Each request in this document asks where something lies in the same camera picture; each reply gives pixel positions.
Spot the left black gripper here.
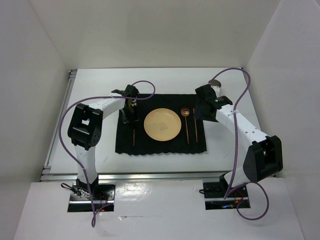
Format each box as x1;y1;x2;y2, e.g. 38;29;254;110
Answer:
120;104;138;129

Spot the copper knife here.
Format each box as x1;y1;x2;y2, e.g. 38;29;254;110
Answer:
192;108;198;143

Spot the copper spoon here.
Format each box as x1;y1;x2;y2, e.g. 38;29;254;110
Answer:
180;107;190;144

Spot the black cloth placemat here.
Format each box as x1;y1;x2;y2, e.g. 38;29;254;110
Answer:
115;94;207;156

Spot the orange round plate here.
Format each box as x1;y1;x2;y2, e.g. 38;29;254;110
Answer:
143;108;182;142

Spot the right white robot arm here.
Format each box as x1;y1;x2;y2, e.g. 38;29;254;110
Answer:
195;84;283;197

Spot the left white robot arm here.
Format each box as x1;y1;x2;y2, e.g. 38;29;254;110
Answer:
67;85;139;200

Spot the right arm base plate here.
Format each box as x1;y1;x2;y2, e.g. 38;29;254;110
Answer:
202;181;251;211

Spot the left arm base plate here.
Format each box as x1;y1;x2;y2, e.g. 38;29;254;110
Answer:
67;183;117;213

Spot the aluminium table frame rail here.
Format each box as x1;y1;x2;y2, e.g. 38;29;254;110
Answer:
39;69;275;182

